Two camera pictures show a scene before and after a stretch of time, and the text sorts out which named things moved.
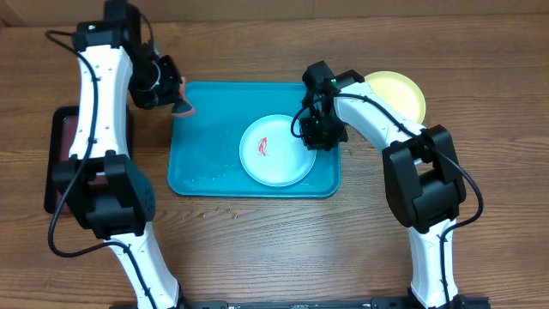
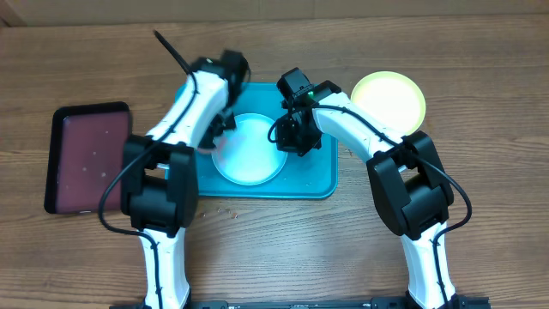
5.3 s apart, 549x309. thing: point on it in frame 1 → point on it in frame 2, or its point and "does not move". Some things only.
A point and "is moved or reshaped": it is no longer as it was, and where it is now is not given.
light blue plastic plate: [271, 155] is moved or reshaped
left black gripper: [168, 94] → [227, 124]
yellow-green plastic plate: [399, 93] does not move
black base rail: [335, 303] does not move
